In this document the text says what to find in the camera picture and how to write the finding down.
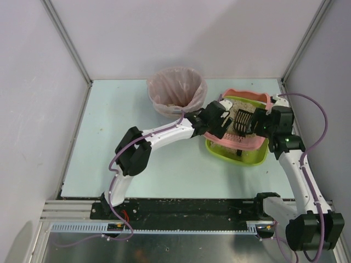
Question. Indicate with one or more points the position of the aluminium frame rail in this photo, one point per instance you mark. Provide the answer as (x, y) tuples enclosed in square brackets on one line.
[(74, 216)]

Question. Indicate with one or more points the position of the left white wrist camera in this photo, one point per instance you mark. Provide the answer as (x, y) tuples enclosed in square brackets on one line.
[(226, 103)]

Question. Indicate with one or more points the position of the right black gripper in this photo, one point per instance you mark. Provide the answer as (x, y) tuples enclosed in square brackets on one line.
[(255, 124)]

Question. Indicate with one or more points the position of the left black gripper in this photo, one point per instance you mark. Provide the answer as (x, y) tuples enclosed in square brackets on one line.
[(220, 120)]

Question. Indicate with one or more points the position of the pink plastic bin liner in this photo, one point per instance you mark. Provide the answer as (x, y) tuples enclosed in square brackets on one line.
[(177, 85)]

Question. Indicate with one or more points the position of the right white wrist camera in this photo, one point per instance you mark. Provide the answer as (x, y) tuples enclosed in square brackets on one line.
[(277, 100)]

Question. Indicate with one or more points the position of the beige cat litter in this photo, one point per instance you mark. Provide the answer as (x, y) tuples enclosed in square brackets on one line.
[(241, 107)]

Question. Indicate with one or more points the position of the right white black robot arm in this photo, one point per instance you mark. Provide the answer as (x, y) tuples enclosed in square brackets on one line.
[(311, 224)]

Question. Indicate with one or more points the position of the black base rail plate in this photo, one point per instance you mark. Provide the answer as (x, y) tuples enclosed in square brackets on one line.
[(189, 215)]

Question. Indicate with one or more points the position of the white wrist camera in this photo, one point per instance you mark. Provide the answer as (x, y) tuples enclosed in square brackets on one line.
[(226, 103), (277, 100)]

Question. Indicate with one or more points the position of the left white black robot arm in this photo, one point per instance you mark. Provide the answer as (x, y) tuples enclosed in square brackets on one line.
[(133, 152)]

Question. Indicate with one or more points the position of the grey trash bucket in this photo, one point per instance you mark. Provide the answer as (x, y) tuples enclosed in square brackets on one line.
[(173, 113)]

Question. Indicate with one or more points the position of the black slotted litter scoop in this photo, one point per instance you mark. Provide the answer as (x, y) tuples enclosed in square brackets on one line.
[(242, 123)]

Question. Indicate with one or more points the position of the pink green litter box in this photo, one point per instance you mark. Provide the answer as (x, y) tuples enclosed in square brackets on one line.
[(245, 158)]

